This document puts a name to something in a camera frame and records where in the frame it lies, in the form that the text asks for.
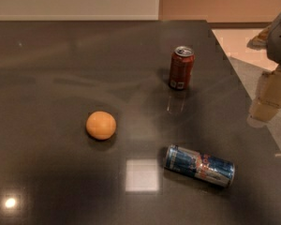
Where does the red soda can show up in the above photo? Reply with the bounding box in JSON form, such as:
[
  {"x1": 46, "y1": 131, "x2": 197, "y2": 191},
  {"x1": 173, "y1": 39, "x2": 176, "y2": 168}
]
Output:
[{"x1": 169, "y1": 46, "x2": 195, "y2": 90}]

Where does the orange fruit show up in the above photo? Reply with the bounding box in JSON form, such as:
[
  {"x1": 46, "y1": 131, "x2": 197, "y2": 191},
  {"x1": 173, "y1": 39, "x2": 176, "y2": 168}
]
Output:
[{"x1": 86, "y1": 111, "x2": 116, "y2": 140}]

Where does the blue silver redbull can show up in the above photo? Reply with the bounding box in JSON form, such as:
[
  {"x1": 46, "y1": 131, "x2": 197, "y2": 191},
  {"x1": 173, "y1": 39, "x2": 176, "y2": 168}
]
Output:
[{"x1": 165, "y1": 144, "x2": 235, "y2": 188}]

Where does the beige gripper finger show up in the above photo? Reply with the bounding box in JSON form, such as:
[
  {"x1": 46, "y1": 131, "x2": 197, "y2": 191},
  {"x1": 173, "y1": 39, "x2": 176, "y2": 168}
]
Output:
[
  {"x1": 249, "y1": 66, "x2": 281, "y2": 122},
  {"x1": 252, "y1": 25, "x2": 271, "y2": 47}
]

